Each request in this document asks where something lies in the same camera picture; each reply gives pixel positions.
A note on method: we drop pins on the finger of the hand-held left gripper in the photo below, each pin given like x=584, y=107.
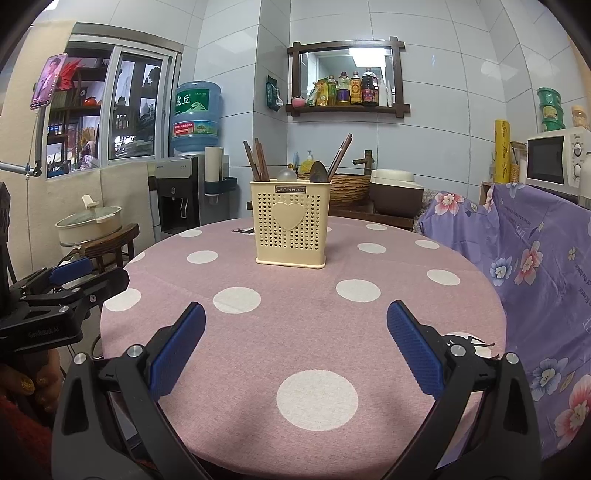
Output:
x=104, y=284
x=69, y=270

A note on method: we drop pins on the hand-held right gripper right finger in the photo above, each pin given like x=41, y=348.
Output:
x=415, y=351

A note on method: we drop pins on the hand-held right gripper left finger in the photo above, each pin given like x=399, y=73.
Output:
x=181, y=350

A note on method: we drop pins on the beige perforated utensil holder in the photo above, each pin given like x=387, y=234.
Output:
x=291, y=240

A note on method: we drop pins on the reddish brown chopstick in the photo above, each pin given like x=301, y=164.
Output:
x=266, y=166
x=261, y=159

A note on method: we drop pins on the grey plastic spoon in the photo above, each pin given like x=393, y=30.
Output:
x=286, y=174

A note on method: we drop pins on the person's left forearm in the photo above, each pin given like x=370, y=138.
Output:
x=18, y=443

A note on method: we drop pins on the person's left hand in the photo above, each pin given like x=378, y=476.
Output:
x=41, y=376

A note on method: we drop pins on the wooden chair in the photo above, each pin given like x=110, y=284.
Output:
x=113, y=242

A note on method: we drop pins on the cooking pot with lid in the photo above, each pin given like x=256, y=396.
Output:
x=90, y=226

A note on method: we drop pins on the pink polka dot tablecloth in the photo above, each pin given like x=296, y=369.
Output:
x=277, y=323

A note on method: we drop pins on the water dispenser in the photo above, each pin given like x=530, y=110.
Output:
x=178, y=198

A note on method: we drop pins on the dark wooden side table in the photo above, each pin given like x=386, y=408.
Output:
x=369, y=220

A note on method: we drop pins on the purple floral cloth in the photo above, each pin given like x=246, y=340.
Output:
x=531, y=258

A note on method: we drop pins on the dark teal cup holder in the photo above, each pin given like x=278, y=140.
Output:
x=220, y=189

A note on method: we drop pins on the brown bin with cream lid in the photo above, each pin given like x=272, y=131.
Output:
x=396, y=194

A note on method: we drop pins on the stack of paper cups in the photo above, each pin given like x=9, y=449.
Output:
x=216, y=162

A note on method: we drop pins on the small wooden box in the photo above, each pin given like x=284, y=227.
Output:
x=487, y=194

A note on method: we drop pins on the wicker basket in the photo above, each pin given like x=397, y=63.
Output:
x=346, y=189

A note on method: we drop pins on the sliding window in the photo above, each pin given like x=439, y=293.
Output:
x=134, y=101

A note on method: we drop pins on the blue water bottle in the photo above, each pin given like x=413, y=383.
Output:
x=196, y=117

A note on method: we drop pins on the smartphone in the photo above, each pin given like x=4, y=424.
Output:
x=47, y=81

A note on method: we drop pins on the bamboo faucet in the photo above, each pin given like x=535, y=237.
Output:
x=364, y=161

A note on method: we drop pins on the glass jar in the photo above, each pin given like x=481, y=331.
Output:
x=518, y=162

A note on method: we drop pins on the yellow soap bottle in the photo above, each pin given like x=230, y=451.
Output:
x=308, y=164

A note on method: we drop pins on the yellow wrap roll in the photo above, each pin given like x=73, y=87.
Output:
x=502, y=152

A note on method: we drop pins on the white microwave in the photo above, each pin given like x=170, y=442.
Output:
x=551, y=159

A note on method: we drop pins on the green hanging packet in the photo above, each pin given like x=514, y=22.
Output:
x=274, y=92

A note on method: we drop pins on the pink bowl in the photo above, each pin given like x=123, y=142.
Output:
x=299, y=101

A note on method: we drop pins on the dark soy sauce bottle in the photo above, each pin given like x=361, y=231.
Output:
x=369, y=87

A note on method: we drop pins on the yellow oil bottle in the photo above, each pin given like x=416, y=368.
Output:
x=327, y=92

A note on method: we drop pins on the stack of green containers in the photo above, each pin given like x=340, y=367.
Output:
x=551, y=110

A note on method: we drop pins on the jar with beige lid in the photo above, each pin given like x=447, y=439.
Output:
x=581, y=117

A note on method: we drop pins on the wooden framed wall shelf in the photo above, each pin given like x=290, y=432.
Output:
x=346, y=44

